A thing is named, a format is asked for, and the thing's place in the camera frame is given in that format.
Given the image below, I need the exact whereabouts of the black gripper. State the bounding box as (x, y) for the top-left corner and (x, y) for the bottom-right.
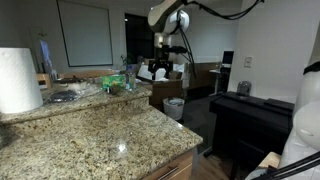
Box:
(148, 45), (187, 79)

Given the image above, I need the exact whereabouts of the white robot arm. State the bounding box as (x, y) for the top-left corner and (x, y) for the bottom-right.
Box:
(148, 0), (320, 180)

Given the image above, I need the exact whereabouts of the white waste bin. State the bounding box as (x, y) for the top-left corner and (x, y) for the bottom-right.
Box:
(163, 98), (185, 120)

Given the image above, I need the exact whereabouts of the wooden counter drawer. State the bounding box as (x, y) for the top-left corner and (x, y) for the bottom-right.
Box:
(142, 150), (193, 180)

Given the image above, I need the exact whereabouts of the dark window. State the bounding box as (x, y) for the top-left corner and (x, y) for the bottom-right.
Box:
(125, 13), (154, 64)

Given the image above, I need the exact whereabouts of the potted plant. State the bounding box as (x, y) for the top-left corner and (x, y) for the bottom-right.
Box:
(120, 55), (134, 66)

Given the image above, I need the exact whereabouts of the brown wooden desk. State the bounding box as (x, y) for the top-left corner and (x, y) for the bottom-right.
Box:
(137, 62), (220, 111)

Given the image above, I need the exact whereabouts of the water bottle on upper ledge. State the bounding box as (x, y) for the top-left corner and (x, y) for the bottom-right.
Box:
(126, 65), (136, 91)

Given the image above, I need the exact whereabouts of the green tissue box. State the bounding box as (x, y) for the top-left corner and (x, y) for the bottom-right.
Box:
(101, 75), (126, 93)

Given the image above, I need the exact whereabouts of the white projector screen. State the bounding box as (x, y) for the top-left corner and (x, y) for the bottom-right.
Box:
(57, 0), (113, 67)

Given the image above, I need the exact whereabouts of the black bowl on ledge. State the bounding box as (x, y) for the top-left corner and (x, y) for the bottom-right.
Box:
(49, 90), (78, 103)

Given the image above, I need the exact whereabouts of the black piano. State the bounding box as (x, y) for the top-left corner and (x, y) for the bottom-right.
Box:
(205, 91), (294, 180)

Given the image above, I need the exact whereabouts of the white paper towel roll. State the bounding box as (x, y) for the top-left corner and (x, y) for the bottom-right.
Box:
(0, 48), (43, 114)

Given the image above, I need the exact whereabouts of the wall light switch plate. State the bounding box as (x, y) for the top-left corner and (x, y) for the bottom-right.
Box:
(244, 56), (253, 68)

